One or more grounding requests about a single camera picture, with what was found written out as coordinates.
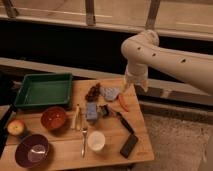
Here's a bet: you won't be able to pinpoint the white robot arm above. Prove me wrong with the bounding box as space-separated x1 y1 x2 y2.
121 30 213 95

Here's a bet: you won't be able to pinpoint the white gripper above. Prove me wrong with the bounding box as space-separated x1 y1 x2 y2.
124 65 148 92

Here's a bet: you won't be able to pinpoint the small black clip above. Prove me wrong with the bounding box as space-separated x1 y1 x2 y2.
99 105 109 117

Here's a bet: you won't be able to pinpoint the dark red grapes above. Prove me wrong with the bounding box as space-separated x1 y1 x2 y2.
85 83 101 102

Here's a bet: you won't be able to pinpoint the yellow banana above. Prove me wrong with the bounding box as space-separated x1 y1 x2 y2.
71 105 81 130

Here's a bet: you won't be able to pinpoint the purple bowl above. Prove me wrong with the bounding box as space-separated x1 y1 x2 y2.
15 134 49 168

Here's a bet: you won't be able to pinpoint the green plastic tray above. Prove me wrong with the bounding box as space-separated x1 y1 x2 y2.
14 73 73 109

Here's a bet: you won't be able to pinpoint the orange bowl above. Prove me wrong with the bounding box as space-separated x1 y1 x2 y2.
41 106 67 131

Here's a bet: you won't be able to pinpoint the black spatula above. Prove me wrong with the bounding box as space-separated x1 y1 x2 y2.
115 112 139 158

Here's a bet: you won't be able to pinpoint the white cup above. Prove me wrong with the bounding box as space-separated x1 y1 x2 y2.
88 131 106 153

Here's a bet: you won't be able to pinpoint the orange carrot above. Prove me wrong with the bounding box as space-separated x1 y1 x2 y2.
118 93 130 112

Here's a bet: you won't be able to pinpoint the red yellow apple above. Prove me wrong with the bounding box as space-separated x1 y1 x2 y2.
7 120 25 136

